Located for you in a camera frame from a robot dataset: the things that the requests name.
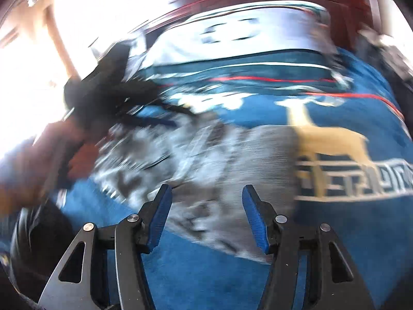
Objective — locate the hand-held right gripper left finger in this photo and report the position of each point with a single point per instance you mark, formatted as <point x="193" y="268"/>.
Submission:
<point x="161" y="206"/>

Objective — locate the grey denim pants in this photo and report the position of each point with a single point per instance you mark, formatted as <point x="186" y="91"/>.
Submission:
<point x="242" y="168"/>

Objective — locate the blue pillow with flower emblem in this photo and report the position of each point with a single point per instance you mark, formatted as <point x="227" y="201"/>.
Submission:
<point x="258" y="38"/>

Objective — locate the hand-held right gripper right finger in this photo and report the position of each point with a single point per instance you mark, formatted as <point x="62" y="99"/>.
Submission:
<point x="255" y="210"/>

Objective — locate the person's left forearm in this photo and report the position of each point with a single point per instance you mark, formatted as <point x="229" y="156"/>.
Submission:
<point x="32" y="168"/>

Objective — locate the blue patterned blanket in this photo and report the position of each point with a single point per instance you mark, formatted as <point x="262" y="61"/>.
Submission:
<point x="338" y="232"/>

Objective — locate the person's left hand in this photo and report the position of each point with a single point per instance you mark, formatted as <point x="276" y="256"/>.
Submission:
<point x="82" y="160"/>

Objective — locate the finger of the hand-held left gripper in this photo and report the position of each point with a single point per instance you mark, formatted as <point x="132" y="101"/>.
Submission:
<point x="151" y="108"/>

